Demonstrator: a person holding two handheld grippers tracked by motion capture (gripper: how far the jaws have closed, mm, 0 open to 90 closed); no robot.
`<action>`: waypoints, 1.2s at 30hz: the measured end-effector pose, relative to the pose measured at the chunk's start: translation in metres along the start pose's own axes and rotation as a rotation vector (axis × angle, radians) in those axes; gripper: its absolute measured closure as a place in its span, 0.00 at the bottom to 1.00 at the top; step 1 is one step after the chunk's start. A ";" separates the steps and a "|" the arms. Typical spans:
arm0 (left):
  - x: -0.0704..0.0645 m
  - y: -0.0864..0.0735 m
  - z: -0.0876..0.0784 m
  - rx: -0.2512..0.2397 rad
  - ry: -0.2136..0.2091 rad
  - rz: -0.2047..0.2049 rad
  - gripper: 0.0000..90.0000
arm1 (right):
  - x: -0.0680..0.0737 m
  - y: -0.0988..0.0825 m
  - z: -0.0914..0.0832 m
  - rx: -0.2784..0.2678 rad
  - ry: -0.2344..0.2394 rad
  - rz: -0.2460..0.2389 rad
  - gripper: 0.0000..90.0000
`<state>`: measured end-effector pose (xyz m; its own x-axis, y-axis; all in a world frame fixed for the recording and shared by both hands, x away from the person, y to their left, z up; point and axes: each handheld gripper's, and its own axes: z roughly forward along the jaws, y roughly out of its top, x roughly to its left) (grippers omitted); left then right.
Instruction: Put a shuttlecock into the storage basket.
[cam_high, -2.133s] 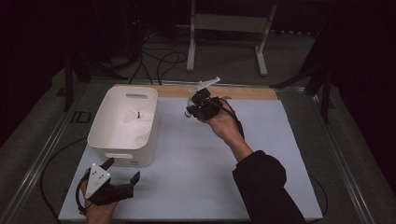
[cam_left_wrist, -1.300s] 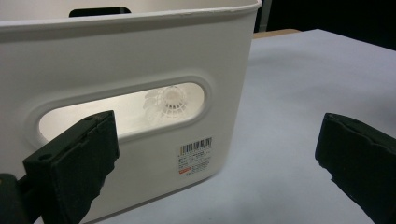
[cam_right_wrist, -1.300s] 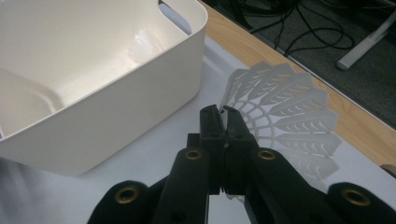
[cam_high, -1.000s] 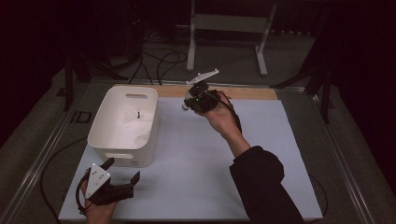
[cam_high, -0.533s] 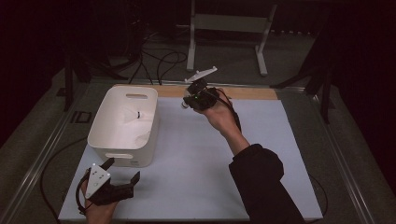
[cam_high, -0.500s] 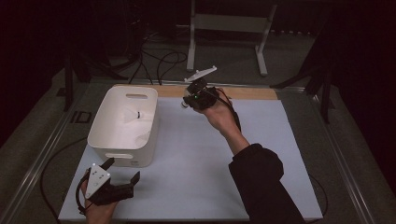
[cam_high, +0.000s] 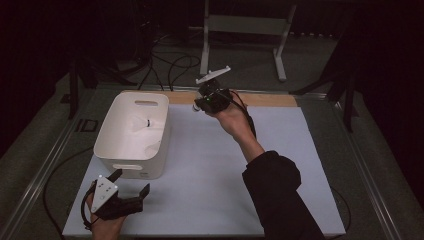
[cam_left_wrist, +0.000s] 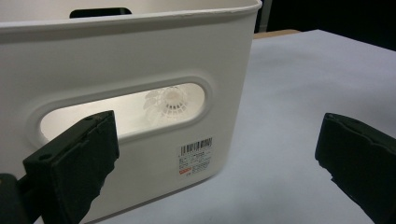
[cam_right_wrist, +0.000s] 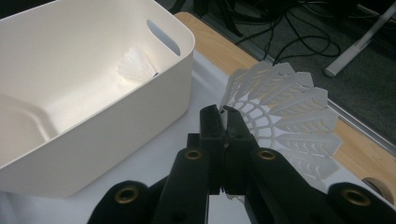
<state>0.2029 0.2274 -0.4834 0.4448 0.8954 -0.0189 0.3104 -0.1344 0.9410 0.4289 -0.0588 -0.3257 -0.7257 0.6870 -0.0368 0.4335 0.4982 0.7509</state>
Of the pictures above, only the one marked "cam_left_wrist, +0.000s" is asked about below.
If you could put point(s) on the white plastic storage bin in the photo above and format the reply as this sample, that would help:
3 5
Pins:
124 56

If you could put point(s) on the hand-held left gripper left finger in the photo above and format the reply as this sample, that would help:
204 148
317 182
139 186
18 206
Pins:
71 168

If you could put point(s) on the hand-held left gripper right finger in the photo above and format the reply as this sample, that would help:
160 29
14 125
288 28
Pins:
364 165

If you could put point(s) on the white feather shuttlecock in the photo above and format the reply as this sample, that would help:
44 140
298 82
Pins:
172 101

